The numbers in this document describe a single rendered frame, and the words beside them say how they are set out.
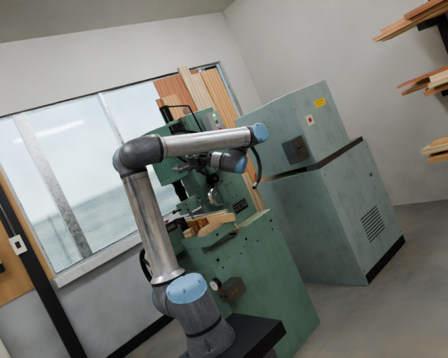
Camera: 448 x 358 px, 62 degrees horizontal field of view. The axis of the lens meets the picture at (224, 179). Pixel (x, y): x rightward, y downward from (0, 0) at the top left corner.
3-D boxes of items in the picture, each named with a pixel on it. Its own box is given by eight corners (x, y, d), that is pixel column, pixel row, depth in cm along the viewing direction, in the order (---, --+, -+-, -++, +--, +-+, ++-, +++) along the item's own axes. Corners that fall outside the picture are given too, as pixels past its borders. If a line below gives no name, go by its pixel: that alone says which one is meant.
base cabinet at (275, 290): (215, 372, 230) (168, 271, 224) (269, 316, 268) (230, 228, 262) (267, 388, 197) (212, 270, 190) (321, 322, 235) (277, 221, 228)
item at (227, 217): (166, 232, 241) (163, 227, 240) (168, 231, 242) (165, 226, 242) (233, 221, 190) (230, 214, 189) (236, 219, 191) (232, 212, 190)
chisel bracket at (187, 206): (180, 218, 214) (175, 204, 214) (198, 208, 224) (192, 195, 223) (188, 217, 209) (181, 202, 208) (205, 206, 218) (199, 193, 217)
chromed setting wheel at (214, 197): (212, 210, 212) (203, 190, 210) (226, 202, 220) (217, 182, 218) (215, 209, 209) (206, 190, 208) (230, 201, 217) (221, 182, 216)
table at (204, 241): (139, 260, 224) (134, 251, 224) (176, 236, 244) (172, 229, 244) (195, 256, 179) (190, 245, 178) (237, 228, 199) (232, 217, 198)
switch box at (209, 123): (210, 141, 221) (200, 116, 220) (222, 137, 228) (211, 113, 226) (217, 138, 217) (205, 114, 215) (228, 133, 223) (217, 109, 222)
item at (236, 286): (221, 303, 190) (215, 289, 189) (237, 290, 198) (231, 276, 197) (232, 304, 183) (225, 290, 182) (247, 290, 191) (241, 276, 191)
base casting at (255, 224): (168, 270, 224) (162, 257, 223) (230, 228, 261) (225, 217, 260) (213, 270, 190) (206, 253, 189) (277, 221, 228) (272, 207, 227)
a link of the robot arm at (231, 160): (249, 159, 185) (245, 177, 182) (225, 155, 188) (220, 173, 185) (247, 151, 177) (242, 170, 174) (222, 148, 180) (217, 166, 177)
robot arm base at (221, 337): (244, 330, 141) (234, 307, 140) (212, 364, 128) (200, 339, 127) (212, 328, 155) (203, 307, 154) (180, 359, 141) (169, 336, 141)
